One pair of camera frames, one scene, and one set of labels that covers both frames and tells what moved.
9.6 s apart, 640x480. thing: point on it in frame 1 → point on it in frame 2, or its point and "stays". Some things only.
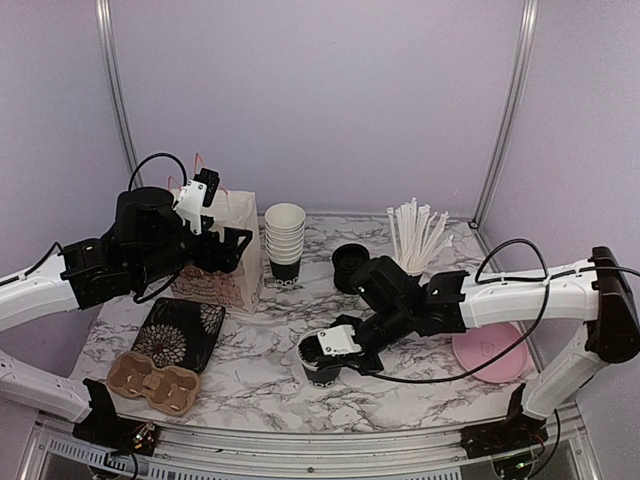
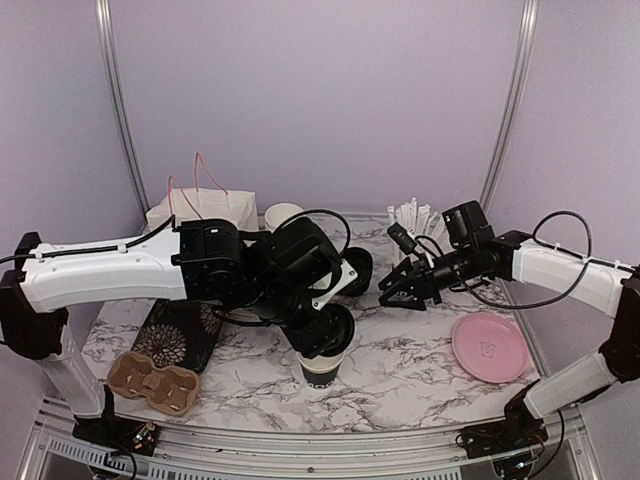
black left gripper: (230, 253) → (305, 339)
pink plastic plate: (474, 344) stays
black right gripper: (373, 366) → (423, 289)
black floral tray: (180, 333) stays
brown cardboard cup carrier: (170, 389) stays
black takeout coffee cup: (320, 369) stays
